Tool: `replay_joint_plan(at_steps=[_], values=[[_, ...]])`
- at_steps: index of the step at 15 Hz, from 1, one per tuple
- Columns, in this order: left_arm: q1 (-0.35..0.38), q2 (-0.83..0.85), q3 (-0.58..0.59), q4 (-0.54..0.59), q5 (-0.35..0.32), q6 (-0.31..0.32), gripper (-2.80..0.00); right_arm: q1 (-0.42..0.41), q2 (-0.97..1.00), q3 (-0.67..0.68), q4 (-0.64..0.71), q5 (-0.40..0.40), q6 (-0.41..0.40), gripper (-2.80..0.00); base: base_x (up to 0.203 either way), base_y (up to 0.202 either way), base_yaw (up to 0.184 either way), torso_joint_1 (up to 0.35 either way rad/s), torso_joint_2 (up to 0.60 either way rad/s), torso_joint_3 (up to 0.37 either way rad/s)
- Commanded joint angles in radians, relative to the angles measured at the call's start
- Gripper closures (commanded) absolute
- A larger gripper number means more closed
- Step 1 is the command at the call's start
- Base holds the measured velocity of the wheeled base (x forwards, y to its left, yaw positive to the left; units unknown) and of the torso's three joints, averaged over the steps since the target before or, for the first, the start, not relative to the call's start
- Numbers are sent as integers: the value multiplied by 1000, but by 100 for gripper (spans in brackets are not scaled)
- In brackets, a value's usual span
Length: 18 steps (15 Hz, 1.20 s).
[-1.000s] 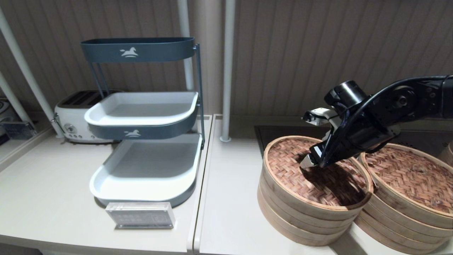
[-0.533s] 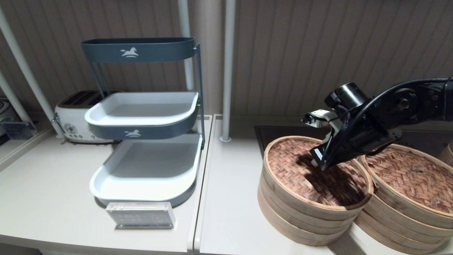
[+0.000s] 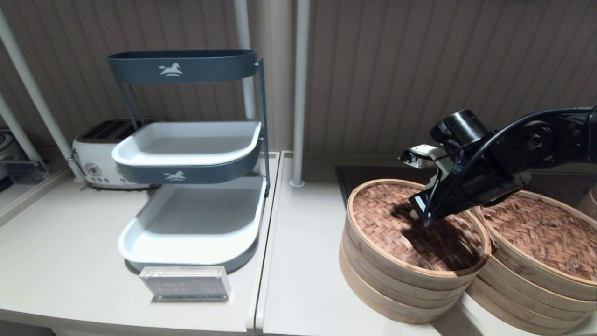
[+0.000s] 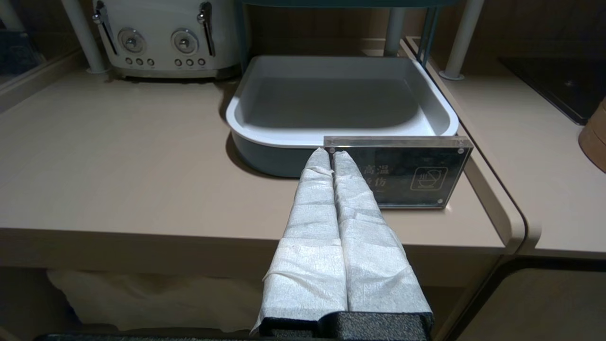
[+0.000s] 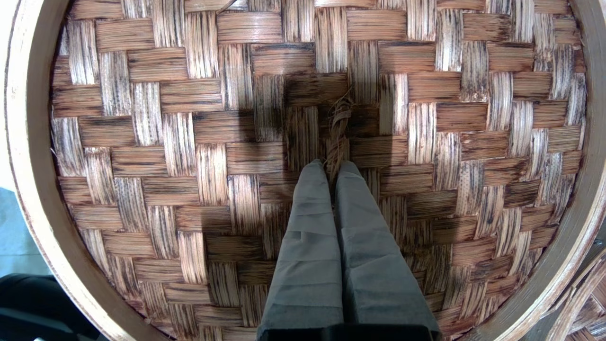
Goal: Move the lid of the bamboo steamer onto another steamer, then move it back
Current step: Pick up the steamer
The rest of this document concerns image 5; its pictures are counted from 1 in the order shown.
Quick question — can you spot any right bamboo steamer stack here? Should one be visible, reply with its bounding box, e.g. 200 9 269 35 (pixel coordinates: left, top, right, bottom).
526 237 606 341

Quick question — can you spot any woven bamboo steamer lid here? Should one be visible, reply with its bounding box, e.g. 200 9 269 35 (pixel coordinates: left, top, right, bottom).
4 0 606 341

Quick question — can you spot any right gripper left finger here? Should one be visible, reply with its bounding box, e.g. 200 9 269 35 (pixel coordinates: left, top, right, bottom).
257 160 345 328

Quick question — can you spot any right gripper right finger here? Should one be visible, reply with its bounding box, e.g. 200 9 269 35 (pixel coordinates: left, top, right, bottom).
334 161 440 328

